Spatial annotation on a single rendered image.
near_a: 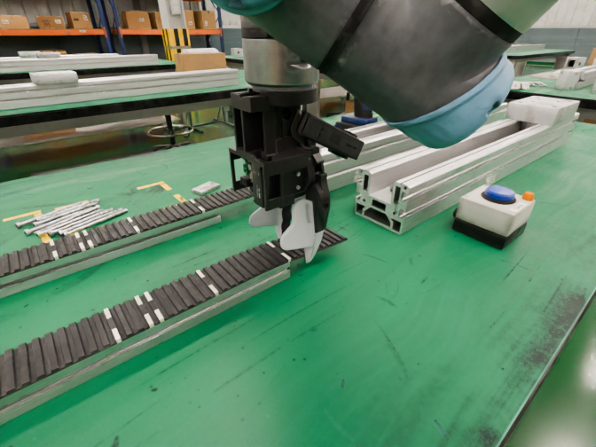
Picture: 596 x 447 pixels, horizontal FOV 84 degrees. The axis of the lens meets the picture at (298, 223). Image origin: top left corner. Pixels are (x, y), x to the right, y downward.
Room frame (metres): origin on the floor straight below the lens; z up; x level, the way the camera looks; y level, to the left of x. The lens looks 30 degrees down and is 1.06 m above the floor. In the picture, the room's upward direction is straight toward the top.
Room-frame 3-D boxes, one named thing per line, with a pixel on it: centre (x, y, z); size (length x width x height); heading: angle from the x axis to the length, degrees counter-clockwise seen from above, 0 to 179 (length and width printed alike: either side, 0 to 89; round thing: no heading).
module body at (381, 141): (0.89, -0.32, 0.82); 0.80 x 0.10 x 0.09; 129
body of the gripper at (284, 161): (0.36, 0.02, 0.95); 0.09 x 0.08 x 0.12; 129
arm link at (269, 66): (0.36, 0.01, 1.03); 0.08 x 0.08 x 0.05
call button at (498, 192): (0.46, -0.31, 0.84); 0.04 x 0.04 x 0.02
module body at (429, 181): (0.74, -0.44, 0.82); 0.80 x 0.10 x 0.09; 129
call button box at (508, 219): (0.47, -0.30, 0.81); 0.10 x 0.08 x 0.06; 39
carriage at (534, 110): (0.90, -0.64, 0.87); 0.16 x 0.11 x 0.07; 129
